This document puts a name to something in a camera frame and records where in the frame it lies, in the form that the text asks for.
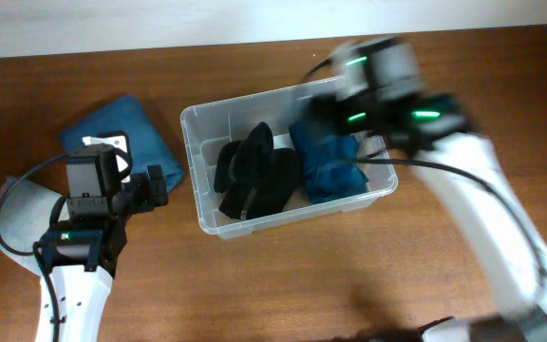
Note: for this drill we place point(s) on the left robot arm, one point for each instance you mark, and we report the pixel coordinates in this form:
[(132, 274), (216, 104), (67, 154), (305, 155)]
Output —
[(78, 253)]

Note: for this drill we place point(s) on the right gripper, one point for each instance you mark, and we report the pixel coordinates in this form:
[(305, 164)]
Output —
[(333, 112)]

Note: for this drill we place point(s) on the clear plastic storage bin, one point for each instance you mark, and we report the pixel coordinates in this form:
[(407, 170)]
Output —
[(208, 127)]

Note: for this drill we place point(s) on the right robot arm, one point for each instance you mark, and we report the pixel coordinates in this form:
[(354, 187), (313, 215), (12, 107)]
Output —
[(379, 91)]

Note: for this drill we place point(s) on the black garment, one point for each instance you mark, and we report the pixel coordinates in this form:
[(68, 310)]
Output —
[(243, 201), (248, 162)]

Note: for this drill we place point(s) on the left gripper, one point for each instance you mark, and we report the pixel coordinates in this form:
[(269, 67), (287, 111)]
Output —
[(147, 198)]

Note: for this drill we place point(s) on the white label in bin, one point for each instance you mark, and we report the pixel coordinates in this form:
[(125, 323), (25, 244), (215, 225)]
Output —
[(282, 141)]

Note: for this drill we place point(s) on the light grey folded jeans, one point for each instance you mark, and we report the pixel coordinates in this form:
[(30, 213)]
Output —
[(24, 218)]

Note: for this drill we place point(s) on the blue garment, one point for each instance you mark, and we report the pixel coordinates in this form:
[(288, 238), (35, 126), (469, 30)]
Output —
[(327, 171)]

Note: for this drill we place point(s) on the dark blue folded jeans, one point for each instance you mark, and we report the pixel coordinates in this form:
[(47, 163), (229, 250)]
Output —
[(146, 146)]

